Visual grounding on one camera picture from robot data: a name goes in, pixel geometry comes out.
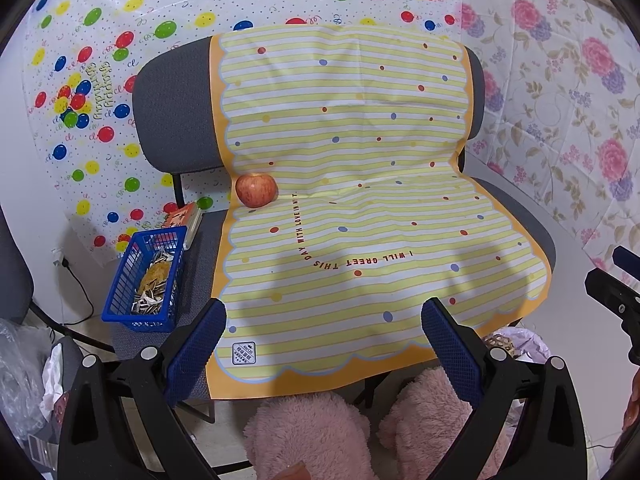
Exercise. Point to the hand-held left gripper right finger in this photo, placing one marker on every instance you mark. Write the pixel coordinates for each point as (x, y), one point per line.
(450, 345)

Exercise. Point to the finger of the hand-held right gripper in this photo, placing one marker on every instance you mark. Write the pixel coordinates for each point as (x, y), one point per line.
(612, 290)
(627, 259)

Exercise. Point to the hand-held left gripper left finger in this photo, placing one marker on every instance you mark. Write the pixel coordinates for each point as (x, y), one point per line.
(197, 345)

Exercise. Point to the pink plastic bag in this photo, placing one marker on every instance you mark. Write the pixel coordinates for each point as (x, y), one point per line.
(530, 342)

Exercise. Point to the person's right hand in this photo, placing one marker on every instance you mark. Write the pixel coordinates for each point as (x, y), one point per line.
(634, 400)

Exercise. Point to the person's left hand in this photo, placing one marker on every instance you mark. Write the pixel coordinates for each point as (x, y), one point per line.
(291, 474)

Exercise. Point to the blue plastic basket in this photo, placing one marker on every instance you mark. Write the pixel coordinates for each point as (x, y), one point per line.
(120, 285)

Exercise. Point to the orange book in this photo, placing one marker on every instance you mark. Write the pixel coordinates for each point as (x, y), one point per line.
(182, 217)

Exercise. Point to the person's left leg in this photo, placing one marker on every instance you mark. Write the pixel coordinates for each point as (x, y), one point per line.
(310, 435)

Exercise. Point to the white crumpled tissue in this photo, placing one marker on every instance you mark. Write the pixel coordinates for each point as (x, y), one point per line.
(52, 375)

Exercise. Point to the red apple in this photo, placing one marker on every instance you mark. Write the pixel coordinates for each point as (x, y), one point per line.
(256, 190)

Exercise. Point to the clear plastic bag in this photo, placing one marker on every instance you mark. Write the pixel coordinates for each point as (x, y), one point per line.
(17, 375)

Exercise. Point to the floral print plastic sheet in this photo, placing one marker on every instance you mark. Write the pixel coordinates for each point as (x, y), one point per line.
(560, 85)

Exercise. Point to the grey office chair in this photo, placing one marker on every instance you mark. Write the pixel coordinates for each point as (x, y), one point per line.
(14, 260)
(170, 110)

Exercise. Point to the yellow striped dotted mat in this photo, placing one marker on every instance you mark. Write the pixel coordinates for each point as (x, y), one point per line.
(350, 135)

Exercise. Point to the balloon print plastic sheet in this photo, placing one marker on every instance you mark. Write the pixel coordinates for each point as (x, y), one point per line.
(150, 0)

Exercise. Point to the white wall socket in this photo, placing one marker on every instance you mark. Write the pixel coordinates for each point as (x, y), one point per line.
(58, 257)

